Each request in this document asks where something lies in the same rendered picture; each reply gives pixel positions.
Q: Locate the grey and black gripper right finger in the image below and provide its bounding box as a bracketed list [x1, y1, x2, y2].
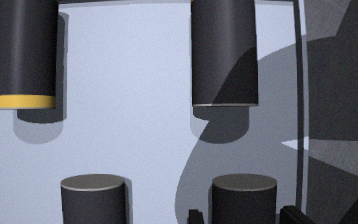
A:
[279, 205, 315, 224]

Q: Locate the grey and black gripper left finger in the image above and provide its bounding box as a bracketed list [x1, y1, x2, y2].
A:
[189, 209, 205, 224]

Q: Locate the black cylinder with yellow band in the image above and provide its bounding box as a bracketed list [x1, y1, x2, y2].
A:
[0, 0, 59, 110]
[212, 174, 277, 224]
[60, 174, 126, 224]
[191, 0, 259, 107]

